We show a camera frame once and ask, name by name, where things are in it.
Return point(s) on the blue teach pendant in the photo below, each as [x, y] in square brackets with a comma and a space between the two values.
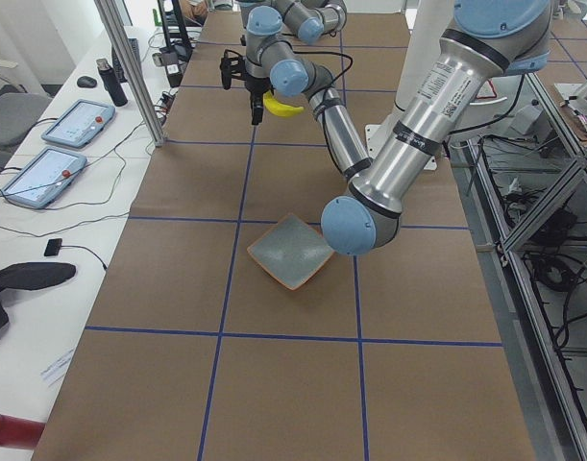
[80, 124]
[44, 178]

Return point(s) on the aluminium frame post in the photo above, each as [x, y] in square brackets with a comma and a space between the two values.
[115, 29]

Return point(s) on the red cylinder object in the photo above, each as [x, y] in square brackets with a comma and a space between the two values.
[17, 433]

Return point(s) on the lower blue teach pendant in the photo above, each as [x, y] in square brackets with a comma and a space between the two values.
[44, 178]

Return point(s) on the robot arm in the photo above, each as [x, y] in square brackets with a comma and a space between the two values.
[469, 42]
[306, 20]

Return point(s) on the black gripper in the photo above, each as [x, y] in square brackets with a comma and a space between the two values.
[256, 86]

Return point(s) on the yellow banana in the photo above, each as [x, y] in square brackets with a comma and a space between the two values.
[277, 108]

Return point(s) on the upper blue teach pendant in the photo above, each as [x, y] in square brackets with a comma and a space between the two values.
[80, 124]

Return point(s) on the small black box device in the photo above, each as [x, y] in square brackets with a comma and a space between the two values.
[53, 247]

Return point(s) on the grey square plate orange rim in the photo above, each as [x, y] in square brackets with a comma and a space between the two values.
[291, 251]

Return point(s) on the black computer mouse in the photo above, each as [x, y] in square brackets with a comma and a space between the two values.
[86, 82]

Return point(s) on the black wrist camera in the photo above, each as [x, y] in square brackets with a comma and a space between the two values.
[232, 67]

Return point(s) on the black water bottle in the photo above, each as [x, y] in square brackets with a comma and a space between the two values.
[111, 83]

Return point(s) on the grey office chair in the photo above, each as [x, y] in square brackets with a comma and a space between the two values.
[19, 112]

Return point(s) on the black jacket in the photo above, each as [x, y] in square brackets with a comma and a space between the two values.
[32, 276]

